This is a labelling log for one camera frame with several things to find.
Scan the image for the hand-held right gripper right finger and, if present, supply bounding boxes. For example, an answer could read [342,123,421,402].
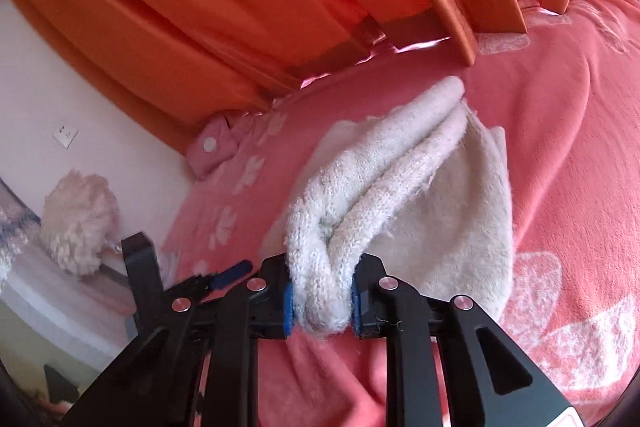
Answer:
[349,253,574,427]

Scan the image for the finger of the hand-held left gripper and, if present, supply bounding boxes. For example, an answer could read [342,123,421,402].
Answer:
[175,260,252,302]
[121,232,174,344]

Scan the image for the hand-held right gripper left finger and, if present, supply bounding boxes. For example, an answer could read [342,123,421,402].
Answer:
[65,256,297,427]

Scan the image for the light knit sweater black hearts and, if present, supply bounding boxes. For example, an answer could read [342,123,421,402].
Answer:
[285,76,516,341]

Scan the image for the white fluffy duster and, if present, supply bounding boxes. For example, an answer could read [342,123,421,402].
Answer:
[41,169,132,283]

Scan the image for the pink cloth with white button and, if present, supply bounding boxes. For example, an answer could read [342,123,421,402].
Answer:
[186,114,242,180]

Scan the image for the plaid cloth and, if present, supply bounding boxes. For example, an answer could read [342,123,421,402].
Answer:
[0,179,42,278]

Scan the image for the dark object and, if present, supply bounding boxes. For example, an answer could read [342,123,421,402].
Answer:
[44,364,81,404]

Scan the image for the pink blanket white paw prints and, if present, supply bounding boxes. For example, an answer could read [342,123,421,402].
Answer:
[160,0,640,427]

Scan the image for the orange curtain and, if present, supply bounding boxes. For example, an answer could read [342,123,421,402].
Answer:
[7,0,640,158]

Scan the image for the white wall socket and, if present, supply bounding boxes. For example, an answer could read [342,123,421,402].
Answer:
[52,123,80,148]

